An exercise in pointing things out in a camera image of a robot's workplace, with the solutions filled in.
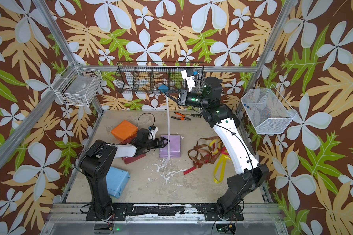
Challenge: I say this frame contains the white wire basket left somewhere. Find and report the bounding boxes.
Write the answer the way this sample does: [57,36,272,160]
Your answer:
[54,67,103,107]

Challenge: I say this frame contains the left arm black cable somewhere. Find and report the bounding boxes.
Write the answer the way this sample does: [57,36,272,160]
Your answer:
[137,113,156,131]

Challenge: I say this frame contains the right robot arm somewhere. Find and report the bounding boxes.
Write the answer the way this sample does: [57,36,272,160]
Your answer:
[165,76,269,219]

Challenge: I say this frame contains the yellow ribbon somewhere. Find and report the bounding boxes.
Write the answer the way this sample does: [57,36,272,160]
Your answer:
[209,139,231,184]

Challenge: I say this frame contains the blue item in basket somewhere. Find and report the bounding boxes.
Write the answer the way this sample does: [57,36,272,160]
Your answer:
[158,84,169,94]

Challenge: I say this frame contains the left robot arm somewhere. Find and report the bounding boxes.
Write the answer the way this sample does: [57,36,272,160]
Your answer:
[78,128,170,222]

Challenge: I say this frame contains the white mesh basket right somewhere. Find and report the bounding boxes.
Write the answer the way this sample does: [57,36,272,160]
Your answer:
[241,86,297,135]

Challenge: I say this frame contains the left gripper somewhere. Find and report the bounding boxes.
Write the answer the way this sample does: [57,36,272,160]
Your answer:
[143,137,170,151]

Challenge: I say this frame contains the red ribbon bow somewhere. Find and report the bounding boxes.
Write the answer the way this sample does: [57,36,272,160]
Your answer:
[183,143,230,175]

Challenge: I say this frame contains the orange handled pliers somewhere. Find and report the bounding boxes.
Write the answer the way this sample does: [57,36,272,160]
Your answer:
[171,112,202,121]

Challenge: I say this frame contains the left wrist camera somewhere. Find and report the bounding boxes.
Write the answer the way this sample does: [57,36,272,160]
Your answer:
[148,125,158,140]

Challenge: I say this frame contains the white ribbon bow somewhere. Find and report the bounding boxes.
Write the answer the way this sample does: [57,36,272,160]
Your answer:
[161,94,171,168]

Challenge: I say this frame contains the brown ribbon bow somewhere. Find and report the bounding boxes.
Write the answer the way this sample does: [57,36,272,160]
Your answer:
[187,136,224,168]

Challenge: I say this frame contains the orange gift box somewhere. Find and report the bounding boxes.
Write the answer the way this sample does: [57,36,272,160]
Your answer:
[111,120,138,142]

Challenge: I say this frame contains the blue gift box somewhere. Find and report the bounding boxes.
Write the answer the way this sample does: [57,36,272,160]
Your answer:
[106,167,130,198]

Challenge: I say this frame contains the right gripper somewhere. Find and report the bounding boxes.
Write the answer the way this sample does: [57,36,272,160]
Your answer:
[168,90,213,112]

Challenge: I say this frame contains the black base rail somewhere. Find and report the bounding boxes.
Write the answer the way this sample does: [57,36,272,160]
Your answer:
[86,203,244,222]

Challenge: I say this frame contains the magenta gift box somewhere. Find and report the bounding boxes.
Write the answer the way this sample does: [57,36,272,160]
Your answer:
[120,137,146,164]

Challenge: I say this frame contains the lilac gift box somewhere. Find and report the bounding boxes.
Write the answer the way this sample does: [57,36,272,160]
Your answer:
[159,135,181,158]

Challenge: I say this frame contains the black wire basket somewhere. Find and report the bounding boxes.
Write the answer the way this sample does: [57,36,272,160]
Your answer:
[114,61,206,93]

